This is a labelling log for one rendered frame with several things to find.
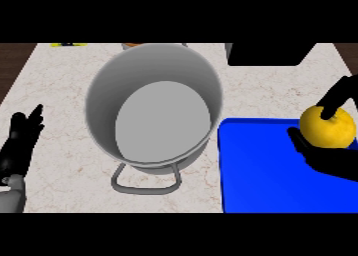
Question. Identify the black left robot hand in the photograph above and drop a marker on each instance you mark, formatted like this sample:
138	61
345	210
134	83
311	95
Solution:
15	146

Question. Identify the black appliance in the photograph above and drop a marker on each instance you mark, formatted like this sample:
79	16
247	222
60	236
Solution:
268	53

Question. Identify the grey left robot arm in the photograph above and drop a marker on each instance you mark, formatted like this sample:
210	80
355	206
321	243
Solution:
10	196

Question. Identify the yellow lemon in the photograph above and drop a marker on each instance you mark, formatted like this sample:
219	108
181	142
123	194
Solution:
328	128

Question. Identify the grey metal pot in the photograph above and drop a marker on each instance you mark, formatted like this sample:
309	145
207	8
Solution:
154	113

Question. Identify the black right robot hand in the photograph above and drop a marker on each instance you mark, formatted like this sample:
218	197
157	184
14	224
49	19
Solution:
339	163

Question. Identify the orange object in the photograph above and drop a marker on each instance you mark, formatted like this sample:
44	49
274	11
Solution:
132	44

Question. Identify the yellow flat object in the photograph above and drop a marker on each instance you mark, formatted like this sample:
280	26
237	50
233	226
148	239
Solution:
67	44

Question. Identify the blue tray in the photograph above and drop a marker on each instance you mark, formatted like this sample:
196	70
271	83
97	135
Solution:
275	170

